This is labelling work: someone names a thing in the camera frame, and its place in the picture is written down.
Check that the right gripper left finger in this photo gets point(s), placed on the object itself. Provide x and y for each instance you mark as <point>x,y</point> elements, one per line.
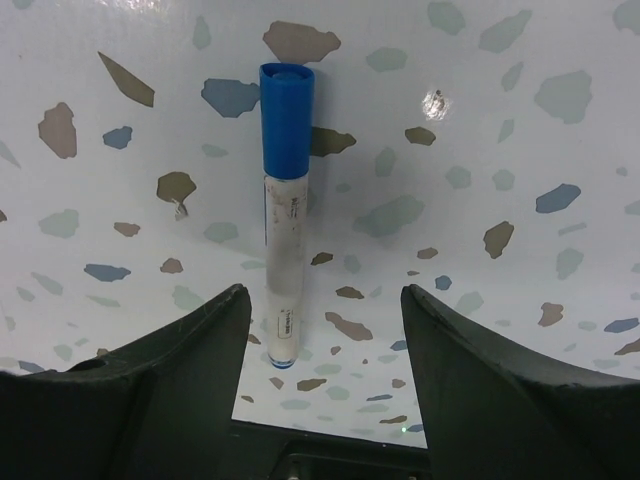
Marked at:
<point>157,408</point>

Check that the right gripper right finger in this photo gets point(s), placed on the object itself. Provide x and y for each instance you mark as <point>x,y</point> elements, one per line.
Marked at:
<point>494,409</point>

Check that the blue cap white marker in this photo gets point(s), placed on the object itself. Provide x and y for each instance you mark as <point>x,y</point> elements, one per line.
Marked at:
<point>287,97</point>

